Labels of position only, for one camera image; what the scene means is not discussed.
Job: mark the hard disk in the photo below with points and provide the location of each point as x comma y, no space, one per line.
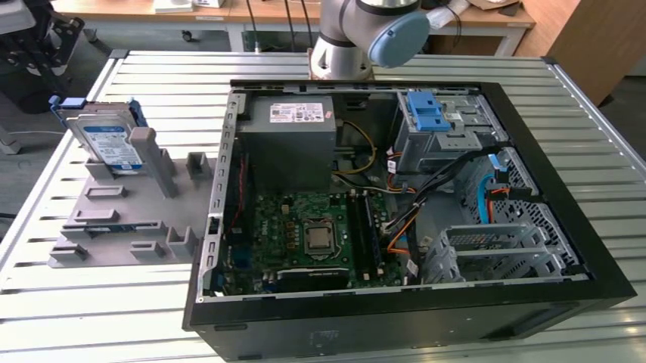
108,147

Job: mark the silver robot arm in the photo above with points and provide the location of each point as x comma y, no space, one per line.
338,56

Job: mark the wooden desk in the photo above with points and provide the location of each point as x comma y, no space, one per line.
126,16

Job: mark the grey metal foot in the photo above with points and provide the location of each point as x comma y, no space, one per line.
10,145

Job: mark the black caster wheel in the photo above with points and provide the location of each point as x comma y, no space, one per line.
187,36

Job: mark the small white box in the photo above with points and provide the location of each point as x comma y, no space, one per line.
210,3

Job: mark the grey parts rack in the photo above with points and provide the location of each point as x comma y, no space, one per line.
137,211

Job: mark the RAM stick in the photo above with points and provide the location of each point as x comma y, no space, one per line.
111,228

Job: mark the grey power supply unit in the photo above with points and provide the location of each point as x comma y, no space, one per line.
287,151

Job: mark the green motherboard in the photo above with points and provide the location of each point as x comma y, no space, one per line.
282,227

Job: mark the silver CPU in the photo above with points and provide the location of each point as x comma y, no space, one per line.
319,238

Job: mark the blue plastic drive latch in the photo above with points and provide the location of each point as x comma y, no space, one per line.
429,113

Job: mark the black RAM slot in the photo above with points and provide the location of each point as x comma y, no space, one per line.
359,234

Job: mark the clear plastic bag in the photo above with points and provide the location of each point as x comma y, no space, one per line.
444,15

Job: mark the black graphics card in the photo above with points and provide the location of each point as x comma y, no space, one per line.
313,281

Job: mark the metal drive cage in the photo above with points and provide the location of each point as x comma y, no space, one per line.
454,145

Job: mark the brown cardboard piece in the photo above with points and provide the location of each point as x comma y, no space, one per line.
492,4

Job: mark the black PC case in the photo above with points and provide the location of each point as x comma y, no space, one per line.
403,325

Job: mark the wooden cabinet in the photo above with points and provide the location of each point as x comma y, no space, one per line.
596,38

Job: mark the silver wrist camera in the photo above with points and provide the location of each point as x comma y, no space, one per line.
15,17

